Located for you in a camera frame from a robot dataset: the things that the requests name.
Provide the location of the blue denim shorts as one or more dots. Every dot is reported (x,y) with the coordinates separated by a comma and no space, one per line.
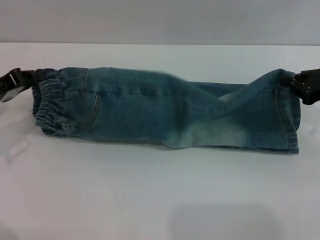
(150,112)

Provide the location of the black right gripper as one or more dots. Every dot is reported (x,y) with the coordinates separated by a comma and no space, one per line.
(312,86)

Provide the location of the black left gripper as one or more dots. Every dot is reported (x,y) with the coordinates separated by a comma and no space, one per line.
(8,85)

